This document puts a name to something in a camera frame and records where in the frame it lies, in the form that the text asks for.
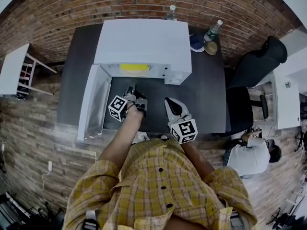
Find yellow plaid shirt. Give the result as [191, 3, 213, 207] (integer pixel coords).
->
[61, 138, 259, 230]

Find gold round lid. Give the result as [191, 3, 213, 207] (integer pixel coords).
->
[204, 41, 218, 56]

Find black office chair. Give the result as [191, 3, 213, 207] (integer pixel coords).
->
[212, 35, 288, 137]

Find person's left forearm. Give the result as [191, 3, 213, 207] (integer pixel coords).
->
[98, 110, 144, 176]

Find green label water bottle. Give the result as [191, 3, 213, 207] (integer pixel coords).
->
[203, 19, 224, 43]

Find white charger with cable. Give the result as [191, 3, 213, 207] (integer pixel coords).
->
[38, 160, 54, 192]

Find blue cap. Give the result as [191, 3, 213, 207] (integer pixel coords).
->
[189, 34, 206, 53]

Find black equipment pile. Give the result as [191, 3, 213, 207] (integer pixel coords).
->
[0, 192, 66, 230]

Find yellow plate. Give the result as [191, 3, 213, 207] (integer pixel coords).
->
[119, 63, 150, 73]

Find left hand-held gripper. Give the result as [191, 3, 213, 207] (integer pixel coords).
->
[108, 82, 148, 122]

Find person's right forearm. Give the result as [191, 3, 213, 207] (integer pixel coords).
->
[179, 140, 216, 183]

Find white desk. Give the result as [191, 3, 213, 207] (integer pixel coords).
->
[260, 69, 302, 130]

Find black tripod stands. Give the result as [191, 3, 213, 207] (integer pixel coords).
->
[265, 188, 307, 230]

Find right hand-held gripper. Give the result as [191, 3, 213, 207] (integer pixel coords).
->
[164, 97, 199, 145]

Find person's left hand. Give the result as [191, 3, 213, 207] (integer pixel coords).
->
[128, 102, 145, 120]

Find clear plastic water bottle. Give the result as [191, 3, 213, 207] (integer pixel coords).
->
[165, 5, 177, 21]

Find white side table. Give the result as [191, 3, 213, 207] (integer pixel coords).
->
[0, 43, 31, 96]

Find white microwave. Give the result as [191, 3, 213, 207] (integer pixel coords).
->
[77, 19, 192, 142]

